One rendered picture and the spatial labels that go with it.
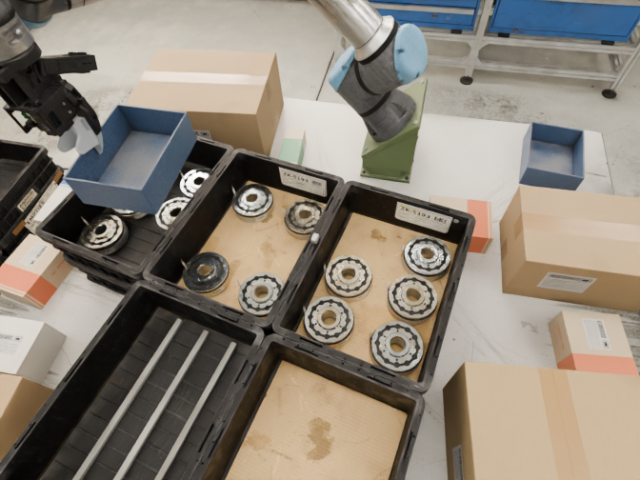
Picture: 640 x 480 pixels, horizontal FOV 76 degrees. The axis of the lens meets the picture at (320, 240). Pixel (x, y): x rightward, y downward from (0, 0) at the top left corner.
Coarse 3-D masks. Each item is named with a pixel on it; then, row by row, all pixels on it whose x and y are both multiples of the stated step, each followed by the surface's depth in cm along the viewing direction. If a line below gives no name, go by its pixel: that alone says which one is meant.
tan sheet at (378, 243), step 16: (352, 224) 100; (368, 224) 99; (384, 224) 99; (352, 240) 97; (368, 240) 97; (384, 240) 96; (400, 240) 96; (336, 256) 95; (368, 256) 94; (384, 256) 94; (400, 256) 94; (384, 272) 92; (400, 272) 91; (448, 272) 91; (320, 288) 90; (384, 288) 90; (352, 304) 88; (368, 304) 88; (384, 304) 87; (368, 320) 86; (384, 320) 85; (432, 320) 85; (352, 336) 84; (368, 336) 84; (352, 352) 82; (368, 352) 82
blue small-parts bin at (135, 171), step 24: (120, 120) 82; (144, 120) 82; (168, 120) 81; (120, 144) 83; (144, 144) 83; (168, 144) 74; (192, 144) 83; (72, 168) 72; (96, 168) 77; (120, 168) 80; (144, 168) 80; (168, 168) 75; (96, 192) 72; (120, 192) 70; (144, 192) 69; (168, 192) 76
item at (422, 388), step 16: (384, 192) 92; (336, 208) 92; (432, 208) 89; (448, 208) 88; (320, 240) 85; (464, 240) 84; (464, 256) 81; (304, 272) 81; (288, 304) 78; (448, 304) 76; (448, 320) 74; (288, 336) 74; (304, 336) 74; (336, 352) 72; (432, 352) 71; (368, 368) 70; (432, 368) 70; (400, 384) 69; (416, 384) 68
